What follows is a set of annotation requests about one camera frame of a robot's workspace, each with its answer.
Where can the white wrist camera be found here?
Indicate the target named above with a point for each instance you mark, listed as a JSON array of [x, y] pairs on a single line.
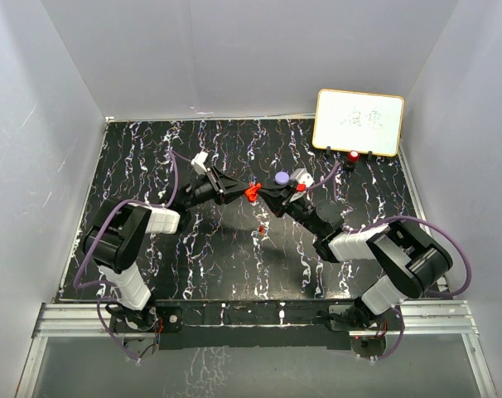
[[199, 163], [302, 178]]

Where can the aluminium frame rail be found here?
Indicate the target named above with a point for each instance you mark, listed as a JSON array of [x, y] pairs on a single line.
[[420, 317]]

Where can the yellow framed whiteboard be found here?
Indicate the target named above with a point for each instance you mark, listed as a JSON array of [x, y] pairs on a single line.
[[355, 121]]

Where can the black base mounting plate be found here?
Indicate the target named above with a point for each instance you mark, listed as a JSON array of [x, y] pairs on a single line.
[[262, 324]]

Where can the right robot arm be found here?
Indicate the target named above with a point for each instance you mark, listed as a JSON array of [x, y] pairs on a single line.
[[411, 259]]

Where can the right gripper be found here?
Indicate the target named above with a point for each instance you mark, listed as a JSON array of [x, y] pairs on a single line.
[[275, 204]]

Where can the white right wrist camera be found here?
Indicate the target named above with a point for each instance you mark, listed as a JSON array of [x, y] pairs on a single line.
[[302, 178]]

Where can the lilac earbud charging case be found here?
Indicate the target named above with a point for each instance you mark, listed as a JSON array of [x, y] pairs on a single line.
[[281, 178]]

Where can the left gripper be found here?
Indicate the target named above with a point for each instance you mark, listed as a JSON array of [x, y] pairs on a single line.
[[225, 189]]

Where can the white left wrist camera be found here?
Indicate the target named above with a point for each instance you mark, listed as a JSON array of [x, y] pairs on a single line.
[[199, 163]]

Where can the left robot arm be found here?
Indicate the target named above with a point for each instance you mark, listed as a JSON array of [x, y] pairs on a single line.
[[115, 238]]

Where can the orange earbud charging case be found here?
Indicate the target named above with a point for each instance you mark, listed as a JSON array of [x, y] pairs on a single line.
[[252, 193]]

